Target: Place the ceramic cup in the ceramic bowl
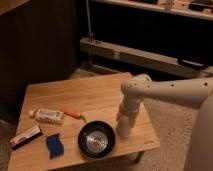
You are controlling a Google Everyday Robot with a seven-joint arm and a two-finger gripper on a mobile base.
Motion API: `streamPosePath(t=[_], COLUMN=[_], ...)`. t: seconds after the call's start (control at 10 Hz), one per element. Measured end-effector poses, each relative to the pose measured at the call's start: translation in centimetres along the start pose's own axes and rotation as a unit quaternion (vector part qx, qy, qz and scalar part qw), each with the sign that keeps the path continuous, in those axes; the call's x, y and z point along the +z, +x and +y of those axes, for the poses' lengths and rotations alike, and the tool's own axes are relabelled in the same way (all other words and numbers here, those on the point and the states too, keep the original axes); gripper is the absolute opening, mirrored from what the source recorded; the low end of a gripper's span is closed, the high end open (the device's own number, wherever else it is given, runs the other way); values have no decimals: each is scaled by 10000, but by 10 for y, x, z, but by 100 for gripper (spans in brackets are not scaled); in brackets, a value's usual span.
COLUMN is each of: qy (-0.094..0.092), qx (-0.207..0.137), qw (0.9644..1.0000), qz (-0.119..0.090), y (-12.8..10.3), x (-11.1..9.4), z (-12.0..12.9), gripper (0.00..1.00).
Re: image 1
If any metal pole stand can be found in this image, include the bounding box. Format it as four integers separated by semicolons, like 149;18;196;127
85;0;94;42

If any blue sponge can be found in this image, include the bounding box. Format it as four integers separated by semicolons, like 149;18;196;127
46;133;64;159

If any red black white box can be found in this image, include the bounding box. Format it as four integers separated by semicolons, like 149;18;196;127
10;125;42;150

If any black ceramic bowl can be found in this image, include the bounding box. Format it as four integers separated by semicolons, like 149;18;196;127
78;121;116;159

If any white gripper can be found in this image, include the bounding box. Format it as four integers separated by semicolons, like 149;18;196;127
116;102;140;128

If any background wooden shelf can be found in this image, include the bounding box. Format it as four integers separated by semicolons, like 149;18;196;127
93;0;213;21

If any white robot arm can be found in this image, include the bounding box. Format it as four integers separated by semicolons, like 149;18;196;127
116;74;213;171

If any white tube bottle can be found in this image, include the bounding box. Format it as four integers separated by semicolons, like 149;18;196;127
29;108;64;124

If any wooden table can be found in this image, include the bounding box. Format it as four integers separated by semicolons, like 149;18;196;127
8;73;160;171

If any orange handled tool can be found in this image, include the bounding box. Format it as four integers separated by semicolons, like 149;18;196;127
62;109;86;121

